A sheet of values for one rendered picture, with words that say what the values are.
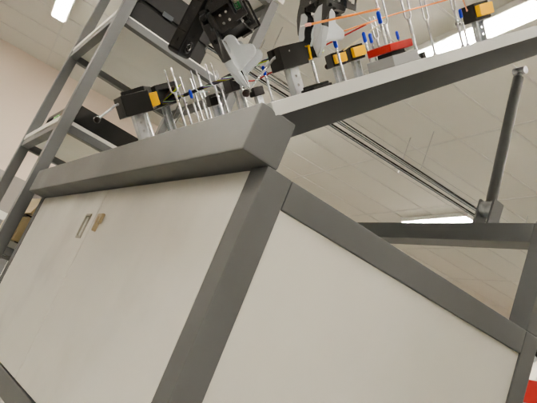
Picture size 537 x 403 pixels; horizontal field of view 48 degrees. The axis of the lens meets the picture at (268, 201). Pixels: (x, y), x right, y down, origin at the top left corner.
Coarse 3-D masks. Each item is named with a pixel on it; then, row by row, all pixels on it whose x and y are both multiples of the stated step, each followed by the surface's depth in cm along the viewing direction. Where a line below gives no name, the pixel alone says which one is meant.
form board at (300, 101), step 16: (512, 32) 99; (528, 32) 101; (464, 48) 92; (480, 48) 94; (496, 48) 96; (416, 64) 86; (432, 64) 88; (352, 80) 80; (368, 80) 81; (384, 80) 83; (304, 96) 75; (320, 96) 77; (336, 96) 78; (288, 112) 74
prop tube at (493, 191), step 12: (516, 84) 124; (516, 96) 124; (516, 108) 123; (504, 120) 123; (504, 132) 122; (504, 144) 121; (504, 156) 121; (492, 168) 121; (492, 180) 120; (492, 192) 119; (480, 204) 120
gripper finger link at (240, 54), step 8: (224, 40) 103; (232, 40) 103; (232, 48) 103; (240, 48) 103; (248, 48) 102; (232, 56) 103; (240, 56) 103; (248, 56) 102; (232, 64) 102; (240, 64) 103; (232, 72) 103; (240, 72) 103; (240, 80) 103
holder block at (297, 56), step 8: (280, 48) 106; (288, 48) 107; (296, 48) 108; (304, 48) 109; (272, 56) 108; (280, 56) 106; (288, 56) 107; (296, 56) 108; (304, 56) 109; (272, 64) 109; (280, 64) 107; (288, 64) 107; (296, 64) 108; (272, 72) 110
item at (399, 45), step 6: (396, 42) 89; (402, 42) 90; (408, 42) 91; (378, 48) 90; (384, 48) 89; (390, 48) 89; (396, 48) 89; (402, 48) 90; (372, 54) 92; (378, 54) 91; (384, 54) 91; (390, 54) 90
